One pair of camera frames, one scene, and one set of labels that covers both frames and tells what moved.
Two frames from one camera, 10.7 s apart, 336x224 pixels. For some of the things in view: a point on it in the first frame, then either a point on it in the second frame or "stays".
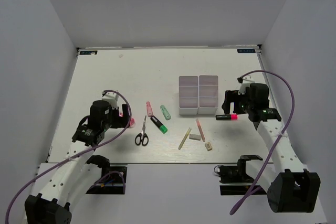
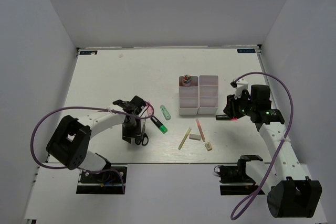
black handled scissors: [142, 137] stays
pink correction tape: [149, 110] stays
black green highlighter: [159, 124] stays
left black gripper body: [115, 120] to [131, 130]
